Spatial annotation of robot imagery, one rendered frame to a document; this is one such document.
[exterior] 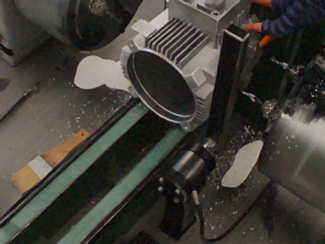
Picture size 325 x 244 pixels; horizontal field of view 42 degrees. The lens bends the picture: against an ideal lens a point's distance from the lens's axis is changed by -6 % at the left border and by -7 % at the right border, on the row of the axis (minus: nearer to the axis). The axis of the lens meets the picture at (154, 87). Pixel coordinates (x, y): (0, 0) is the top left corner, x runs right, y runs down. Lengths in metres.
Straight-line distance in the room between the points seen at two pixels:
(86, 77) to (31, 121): 0.18
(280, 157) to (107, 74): 0.56
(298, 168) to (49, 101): 0.62
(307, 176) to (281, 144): 0.06
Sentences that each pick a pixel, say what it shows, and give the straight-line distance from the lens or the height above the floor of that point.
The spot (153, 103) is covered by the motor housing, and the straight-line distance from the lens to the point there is 0.86.
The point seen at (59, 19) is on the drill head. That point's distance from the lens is 0.86.
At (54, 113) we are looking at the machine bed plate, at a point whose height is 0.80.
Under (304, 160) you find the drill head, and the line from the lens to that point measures 0.66.
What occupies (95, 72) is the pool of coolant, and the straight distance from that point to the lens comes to 1.10.
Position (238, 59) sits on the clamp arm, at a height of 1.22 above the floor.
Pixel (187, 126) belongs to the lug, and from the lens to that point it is 0.81.
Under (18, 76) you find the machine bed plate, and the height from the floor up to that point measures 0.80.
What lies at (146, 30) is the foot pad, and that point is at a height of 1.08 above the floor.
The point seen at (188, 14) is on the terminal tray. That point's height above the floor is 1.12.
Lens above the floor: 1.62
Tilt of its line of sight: 50 degrees down
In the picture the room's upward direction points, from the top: 2 degrees clockwise
